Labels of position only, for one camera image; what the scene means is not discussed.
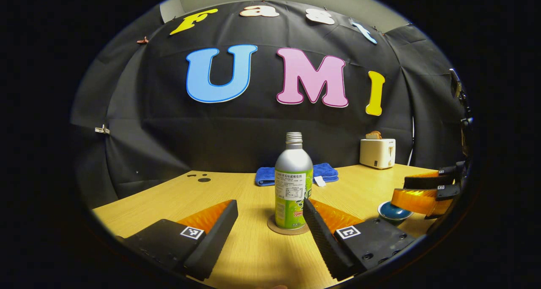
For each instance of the teal teacup lid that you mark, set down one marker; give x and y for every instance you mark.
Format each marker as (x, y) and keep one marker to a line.
(391, 212)

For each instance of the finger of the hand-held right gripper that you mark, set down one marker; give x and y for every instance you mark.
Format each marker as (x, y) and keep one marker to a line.
(414, 201)
(427, 181)

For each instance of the toast slice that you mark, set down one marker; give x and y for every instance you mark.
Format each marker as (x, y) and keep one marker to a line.
(373, 135)

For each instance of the round brown coaster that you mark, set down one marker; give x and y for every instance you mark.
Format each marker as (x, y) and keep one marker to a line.
(274, 228)

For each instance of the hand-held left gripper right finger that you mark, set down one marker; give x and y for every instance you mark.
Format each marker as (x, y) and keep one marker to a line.
(323, 238)

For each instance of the blue folded towel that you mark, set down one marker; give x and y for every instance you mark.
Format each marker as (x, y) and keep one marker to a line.
(266, 175)

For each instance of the silver green water bottle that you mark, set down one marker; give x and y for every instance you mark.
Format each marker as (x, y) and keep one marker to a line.
(293, 166)

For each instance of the red clip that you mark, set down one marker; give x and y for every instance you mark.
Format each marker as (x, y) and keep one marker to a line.
(143, 40)

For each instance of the metal binder clip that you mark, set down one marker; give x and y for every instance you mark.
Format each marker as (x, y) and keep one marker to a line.
(102, 130)

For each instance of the white toaster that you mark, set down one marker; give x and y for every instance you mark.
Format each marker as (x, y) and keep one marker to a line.
(376, 154)

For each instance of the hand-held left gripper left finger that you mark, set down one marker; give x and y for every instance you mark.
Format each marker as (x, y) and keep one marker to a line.
(214, 238)

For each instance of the black backdrop cloth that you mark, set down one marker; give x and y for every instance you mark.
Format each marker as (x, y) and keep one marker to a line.
(169, 124)

